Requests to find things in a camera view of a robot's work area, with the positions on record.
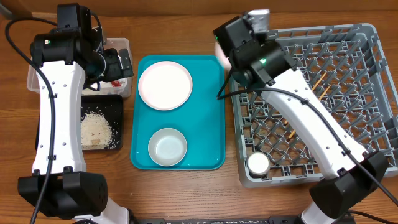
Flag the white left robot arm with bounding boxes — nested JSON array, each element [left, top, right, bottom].
[[17, 3, 134, 223]]

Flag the white cup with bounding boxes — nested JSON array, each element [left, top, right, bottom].
[[247, 152, 271, 177]]

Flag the black tray bin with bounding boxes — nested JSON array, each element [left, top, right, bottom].
[[34, 94, 124, 151]]

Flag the tissue with red wrapper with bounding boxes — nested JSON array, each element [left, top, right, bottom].
[[82, 78, 131, 98]]

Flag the clear plastic bin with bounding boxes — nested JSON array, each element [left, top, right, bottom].
[[27, 38, 132, 98]]

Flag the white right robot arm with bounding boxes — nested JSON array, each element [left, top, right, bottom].
[[213, 14, 389, 223]]

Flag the large pink plate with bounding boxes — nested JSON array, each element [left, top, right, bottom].
[[137, 61, 193, 111]]

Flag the teal serving tray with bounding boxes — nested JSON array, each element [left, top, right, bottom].
[[130, 55, 226, 170]]

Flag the wooden chopstick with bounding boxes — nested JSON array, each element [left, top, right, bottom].
[[312, 72, 327, 91], [287, 85, 331, 141]]

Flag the rice pile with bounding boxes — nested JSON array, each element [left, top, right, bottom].
[[81, 111, 121, 151]]

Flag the grey dishwasher rack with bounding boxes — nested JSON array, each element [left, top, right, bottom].
[[231, 24, 397, 188]]

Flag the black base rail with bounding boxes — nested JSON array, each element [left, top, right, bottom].
[[138, 215, 302, 224]]

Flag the grey bowl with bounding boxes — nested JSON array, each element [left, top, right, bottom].
[[148, 128, 188, 167]]

